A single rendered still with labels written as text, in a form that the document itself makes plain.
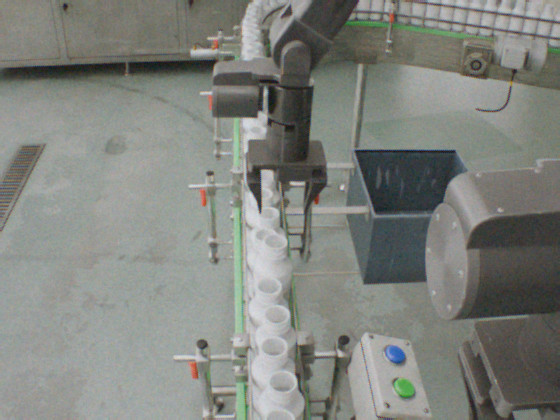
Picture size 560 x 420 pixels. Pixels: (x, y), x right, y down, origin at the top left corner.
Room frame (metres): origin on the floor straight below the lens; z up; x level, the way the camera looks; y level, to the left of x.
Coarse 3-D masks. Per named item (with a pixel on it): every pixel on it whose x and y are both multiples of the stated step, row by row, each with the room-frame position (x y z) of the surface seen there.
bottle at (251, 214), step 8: (264, 192) 0.85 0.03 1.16; (272, 192) 0.84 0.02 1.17; (264, 200) 0.82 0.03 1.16; (272, 200) 0.84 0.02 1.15; (256, 208) 0.82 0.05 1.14; (248, 216) 0.83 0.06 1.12; (256, 216) 0.82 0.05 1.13; (248, 224) 0.82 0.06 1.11; (248, 232) 0.82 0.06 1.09; (248, 240) 0.82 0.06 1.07; (248, 248) 0.82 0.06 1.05
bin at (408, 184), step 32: (352, 160) 1.36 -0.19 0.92; (384, 160) 1.38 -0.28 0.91; (416, 160) 1.39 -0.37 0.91; (448, 160) 1.40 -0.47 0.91; (352, 192) 1.32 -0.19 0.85; (384, 192) 1.39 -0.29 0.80; (416, 192) 1.39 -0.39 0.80; (352, 224) 1.27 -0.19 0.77; (384, 224) 1.08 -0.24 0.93; (416, 224) 1.08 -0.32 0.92; (384, 256) 1.08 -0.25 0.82; (416, 256) 1.08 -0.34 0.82
